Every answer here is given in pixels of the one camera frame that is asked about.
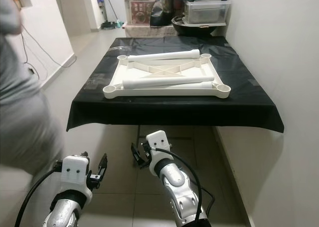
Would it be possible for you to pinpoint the black tablecloth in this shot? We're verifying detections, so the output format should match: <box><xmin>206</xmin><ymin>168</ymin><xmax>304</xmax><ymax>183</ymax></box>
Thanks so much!
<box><xmin>66</xmin><ymin>36</ymin><xmax>285</xmax><ymax>134</ymax></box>

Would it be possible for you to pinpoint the person in grey clothes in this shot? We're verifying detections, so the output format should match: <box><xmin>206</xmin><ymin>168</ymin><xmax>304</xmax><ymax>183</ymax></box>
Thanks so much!
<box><xmin>0</xmin><ymin>0</ymin><xmax>65</xmax><ymax>227</ymax></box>

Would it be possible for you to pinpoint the clear tape cross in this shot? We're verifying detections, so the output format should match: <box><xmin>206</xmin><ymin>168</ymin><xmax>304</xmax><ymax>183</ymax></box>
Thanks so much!
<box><xmin>87</xmin><ymin>75</ymin><xmax>106</xmax><ymax>89</ymax></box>

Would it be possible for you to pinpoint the clear tape strip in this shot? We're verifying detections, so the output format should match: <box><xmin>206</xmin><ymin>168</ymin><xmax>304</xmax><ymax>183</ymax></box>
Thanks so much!
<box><xmin>113</xmin><ymin>42</ymin><xmax>131</xmax><ymax>51</ymax></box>

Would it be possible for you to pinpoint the beige stone bench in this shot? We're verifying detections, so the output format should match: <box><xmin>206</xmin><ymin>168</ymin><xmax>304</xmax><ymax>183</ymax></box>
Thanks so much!
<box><xmin>124</xmin><ymin>24</ymin><xmax>175</xmax><ymax>38</ymax></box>

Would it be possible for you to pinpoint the black floor mop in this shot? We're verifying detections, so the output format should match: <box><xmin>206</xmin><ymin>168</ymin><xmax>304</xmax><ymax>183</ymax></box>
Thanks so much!
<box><xmin>100</xmin><ymin>0</ymin><xmax>123</xmax><ymax>30</ymax></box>

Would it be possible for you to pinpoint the black wok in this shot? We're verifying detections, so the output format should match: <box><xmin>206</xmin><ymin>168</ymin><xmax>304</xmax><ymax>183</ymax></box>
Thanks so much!
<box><xmin>171</xmin><ymin>15</ymin><xmax>227</xmax><ymax>37</ymax></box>

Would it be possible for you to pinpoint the orange lid storage box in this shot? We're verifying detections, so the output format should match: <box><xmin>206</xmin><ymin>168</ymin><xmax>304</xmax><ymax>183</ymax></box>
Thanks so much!
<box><xmin>121</xmin><ymin>0</ymin><xmax>164</xmax><ymax>26</ymax></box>

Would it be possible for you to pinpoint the black plastic bag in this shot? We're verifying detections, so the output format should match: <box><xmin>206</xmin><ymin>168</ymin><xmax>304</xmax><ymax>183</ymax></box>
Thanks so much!
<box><xmin>150</xmin><ymin>0</ymin><xmax>179</xmax><ymax>27</ymax></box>

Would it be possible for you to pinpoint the clear plastic storage box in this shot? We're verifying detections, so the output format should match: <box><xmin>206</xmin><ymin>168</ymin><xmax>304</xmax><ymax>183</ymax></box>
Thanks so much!
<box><xmin>182</xmin><ymin>0</ymin><xmax>232</xmax><ymax>26</ymax></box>

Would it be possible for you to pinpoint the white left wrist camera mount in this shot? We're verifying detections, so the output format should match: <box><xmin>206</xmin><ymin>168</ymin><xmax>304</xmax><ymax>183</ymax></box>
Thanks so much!
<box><xmin>56</xmin><ymin>155</ymin><xmax>89</xmax><ymax>194</ymax></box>

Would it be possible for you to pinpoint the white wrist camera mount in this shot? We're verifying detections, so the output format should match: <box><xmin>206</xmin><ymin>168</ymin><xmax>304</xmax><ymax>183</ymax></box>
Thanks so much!
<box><xmin>56</xmin><ymin>155</ymin><xmax>89</xmax><ymax>194</ymax></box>
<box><xmin>146</xmin><ymin>130</ymin><xmax>172</xmax><ymax>163</ymax></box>

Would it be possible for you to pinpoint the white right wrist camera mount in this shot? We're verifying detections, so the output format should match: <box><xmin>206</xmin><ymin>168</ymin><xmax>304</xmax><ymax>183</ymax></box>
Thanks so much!
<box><xmin>146</xmin><ymin>130</ymin><xmax>172</xmax><ymax>163</ymax></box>

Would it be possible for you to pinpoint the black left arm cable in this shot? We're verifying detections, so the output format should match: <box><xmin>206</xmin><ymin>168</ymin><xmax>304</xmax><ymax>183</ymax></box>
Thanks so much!
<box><xmin>14</xmin><ymin>168</ymin><xmax>58</xmax><ymax>227</ymax></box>

